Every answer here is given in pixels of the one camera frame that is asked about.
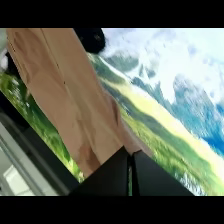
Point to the black garment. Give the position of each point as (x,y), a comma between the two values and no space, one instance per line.
(90,39)

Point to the silver frame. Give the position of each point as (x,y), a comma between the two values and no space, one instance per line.
(16,166)

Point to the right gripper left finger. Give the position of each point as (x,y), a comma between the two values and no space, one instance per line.
(110,180)

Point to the beige trousers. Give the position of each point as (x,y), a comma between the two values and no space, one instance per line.
(66,96)

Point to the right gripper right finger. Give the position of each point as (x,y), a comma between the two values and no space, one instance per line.
(156,181)

